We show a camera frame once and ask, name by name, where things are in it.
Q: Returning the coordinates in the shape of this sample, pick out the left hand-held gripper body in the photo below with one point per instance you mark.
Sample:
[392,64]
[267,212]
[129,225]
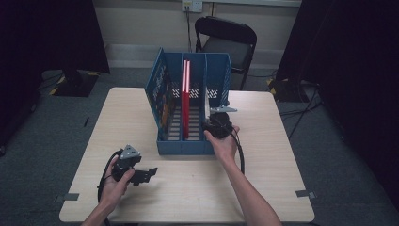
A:
[125,163]

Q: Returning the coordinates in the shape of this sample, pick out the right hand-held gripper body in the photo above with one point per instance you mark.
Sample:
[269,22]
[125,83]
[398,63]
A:
[219,124]

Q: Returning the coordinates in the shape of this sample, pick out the thin white green book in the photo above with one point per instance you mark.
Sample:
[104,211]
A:
[207,103]

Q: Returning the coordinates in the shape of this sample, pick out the red picture book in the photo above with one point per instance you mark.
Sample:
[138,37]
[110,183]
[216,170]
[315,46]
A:
[188,81]
[184,94]

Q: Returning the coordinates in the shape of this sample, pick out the blue plastic file rack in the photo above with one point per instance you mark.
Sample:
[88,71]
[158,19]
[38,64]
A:
[216,72]

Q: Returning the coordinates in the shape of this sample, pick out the blue picture book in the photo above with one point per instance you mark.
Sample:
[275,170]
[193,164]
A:
[156,84]

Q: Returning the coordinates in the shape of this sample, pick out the person's right hand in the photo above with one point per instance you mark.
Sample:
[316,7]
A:
[226,149]

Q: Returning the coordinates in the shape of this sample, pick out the person's left hand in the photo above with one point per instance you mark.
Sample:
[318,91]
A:
[114,193]

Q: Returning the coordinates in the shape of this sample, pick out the grey tape strip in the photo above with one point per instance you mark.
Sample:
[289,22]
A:
[306,194]
[69,197]

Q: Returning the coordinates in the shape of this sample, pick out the black stand base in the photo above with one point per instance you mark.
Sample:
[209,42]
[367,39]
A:
[288,91]
[75,83]

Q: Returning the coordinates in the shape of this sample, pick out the black folding chair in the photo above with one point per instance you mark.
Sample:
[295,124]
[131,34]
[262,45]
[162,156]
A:
[226,47]

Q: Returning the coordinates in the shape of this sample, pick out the black curtain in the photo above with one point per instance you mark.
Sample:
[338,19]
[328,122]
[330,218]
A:
[47,31]
[354,62]

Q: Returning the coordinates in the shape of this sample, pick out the white wall socket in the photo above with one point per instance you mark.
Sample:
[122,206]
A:
[192,5]

